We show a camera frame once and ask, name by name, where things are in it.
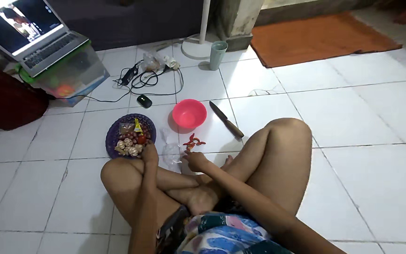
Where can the person's left hand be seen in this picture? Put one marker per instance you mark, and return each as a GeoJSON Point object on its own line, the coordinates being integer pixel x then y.
{"type": "Point", "coordinates": [150, 154]}

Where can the person's right hand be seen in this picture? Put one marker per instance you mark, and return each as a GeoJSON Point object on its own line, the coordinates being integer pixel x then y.
{"type": "Point", "coordinates": [197, 162]}

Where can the person's right fingers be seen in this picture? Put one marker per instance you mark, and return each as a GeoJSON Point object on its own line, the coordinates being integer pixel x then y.
{"type": "Point", "coordinates": [186, 155]}

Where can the person's left fingers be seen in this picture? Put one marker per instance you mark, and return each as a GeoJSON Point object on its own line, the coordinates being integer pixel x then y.
{"type": "Point", "coordinates": [148, 143]}

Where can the person's left forearm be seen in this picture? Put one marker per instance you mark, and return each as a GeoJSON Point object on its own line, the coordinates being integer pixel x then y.
{"type": "Point", "coordinates": [146, 208]}

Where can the person's right forearm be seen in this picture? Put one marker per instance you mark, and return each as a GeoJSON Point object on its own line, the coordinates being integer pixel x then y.
{"type": "Point", "coordinates": [259, 204]}

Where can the red tomato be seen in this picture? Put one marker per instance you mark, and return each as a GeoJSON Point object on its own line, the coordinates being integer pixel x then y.
{"type": "Point", "coordinates": [141, 139]}

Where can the pile of red chilies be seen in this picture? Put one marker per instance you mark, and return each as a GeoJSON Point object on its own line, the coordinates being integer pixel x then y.
{"type": "Point", "coordinates": [191, 143]}

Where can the clear plastic bag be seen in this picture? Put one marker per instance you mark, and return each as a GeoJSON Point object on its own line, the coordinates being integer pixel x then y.
{"type": "Point", "coordinates": [172, 154]}

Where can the pile of garlic bulbs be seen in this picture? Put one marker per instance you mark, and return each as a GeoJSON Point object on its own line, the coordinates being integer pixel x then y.
{"type": "Point", "coordinates": [131, 150]}

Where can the pile of shallots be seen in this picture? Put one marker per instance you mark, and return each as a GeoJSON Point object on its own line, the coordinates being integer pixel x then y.
{"type": "Point", "coordinates": [131, 135]}

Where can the yellow packet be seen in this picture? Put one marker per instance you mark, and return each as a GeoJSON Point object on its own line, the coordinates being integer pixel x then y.
{"type": "Point", "coordinates": [137, 126]}

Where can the clear packet of brown spice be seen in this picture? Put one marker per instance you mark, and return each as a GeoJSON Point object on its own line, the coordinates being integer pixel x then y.
{"type": "Point", "coordinates": [126, 128]}

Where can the purple woven plastic basket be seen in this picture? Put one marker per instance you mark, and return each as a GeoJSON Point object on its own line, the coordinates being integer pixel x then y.
{"type": "Point", "coordinates": [112, 137]}

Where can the pink plastic bowl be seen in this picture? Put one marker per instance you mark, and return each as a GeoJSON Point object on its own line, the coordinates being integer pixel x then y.
{"type": "Point", "coordinates": [189, 113]}

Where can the black computer mouse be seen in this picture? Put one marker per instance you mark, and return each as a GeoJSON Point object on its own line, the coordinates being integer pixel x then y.
{"type": "Point", "coordinates": [144, 101]}

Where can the black power adapter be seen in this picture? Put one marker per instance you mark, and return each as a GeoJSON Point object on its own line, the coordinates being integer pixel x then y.
{"type": "Point", "coordinates": [130, 76]}

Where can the crumpled transparent plastic bag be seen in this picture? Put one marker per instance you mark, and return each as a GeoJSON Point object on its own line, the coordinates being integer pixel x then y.
{"type": "Point", "coordinates": [152, 62]}

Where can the white power socket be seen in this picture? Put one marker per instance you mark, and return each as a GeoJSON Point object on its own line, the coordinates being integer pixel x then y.
{"type": "Point", "coordinates": [172, 64]}

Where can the person's body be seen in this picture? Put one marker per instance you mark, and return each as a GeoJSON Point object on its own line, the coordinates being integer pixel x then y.
{"type": "Point", "coordinates": [224, 240]}

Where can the person's legs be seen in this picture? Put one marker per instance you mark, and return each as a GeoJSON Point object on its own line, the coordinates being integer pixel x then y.
{"type": "Point", "coordinates": [280, 158]}

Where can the transparent storage box, green lid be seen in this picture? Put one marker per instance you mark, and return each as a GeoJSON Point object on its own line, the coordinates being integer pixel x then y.
{"type": "Point", "coordinates": [72, 77]}

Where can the grey-green tumbler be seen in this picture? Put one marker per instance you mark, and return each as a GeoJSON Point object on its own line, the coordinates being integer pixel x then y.
{"type": "Point", "coordinates": [217, 56]}

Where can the white stand with round base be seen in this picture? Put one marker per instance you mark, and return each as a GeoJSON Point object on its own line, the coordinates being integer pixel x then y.
{"type": "Point", "coordinates": [195, 49]}

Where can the dark grey panel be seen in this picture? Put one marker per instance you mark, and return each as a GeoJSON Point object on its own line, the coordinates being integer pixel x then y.
{"type": "Point", "coordinates": [136, 21]}

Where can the silver laptop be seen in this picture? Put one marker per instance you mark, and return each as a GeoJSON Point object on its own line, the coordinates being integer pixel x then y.
{"type": "Point", "coordinates": [44, 53]}

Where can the concrete pillar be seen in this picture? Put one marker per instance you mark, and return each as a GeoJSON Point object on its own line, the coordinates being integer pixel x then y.
{"type": "Point", "coordinates": [240, 21]}

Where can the dark red round container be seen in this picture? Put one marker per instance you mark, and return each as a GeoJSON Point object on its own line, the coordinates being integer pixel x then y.
{"type": "Point", "coordinates": [9, 98]}

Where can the orange-brown floor mat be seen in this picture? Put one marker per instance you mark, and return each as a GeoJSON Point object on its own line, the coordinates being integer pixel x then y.
{"type": "Point", "coordinates": [319, 38]}

